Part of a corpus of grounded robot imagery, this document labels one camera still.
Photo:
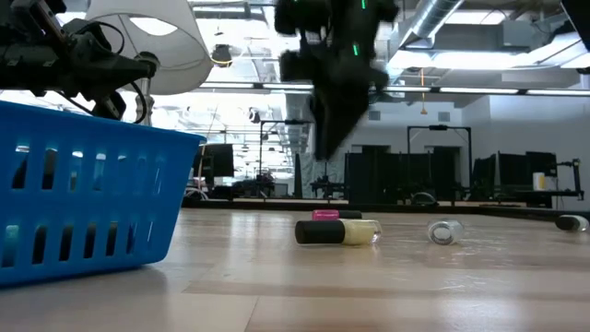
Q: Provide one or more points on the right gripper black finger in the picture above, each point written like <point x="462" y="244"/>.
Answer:
<point x="326" y="129"/>
<point x="351" y="113"/>

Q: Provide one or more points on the pink-red nail polish bottle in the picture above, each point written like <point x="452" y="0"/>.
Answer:
<point x="325" y="215"/>

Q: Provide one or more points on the yellow nail polish bottle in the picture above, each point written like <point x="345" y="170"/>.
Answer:
<point x="359" y="232"/>

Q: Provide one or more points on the clear nail polish bottle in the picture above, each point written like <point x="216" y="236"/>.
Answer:
<point x="444" y="232"/>

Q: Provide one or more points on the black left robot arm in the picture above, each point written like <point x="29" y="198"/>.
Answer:
<point x="27" y="60"/>

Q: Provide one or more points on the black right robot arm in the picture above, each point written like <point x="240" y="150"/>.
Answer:
<point x="336" y="18"/>

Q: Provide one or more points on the black partition cabinets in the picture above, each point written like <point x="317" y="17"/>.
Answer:
<point x="392" y="177"/>

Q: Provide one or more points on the lamp with white shade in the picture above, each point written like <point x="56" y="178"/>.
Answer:
<point x="175" y="50"/>

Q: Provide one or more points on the black computer monitor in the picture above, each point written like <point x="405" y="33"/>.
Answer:
<point x="219" y="159"/>

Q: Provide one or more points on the blue slotted plastic basket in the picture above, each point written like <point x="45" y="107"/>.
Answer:
<point x="101" y="203"/>

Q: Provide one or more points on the white paper roll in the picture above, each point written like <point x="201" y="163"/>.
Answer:
<point x="539" y="181"/>

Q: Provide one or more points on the black metal frame stand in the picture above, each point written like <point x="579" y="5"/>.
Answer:
<point x="286" y="122"/>
<point x="438" y="127"/>

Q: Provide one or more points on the silver ceiling ventilation duct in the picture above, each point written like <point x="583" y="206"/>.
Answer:
<point x="433" y="18"/>

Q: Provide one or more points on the black aluminium table frame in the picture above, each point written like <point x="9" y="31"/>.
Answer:
<point x="415" y="207"/>

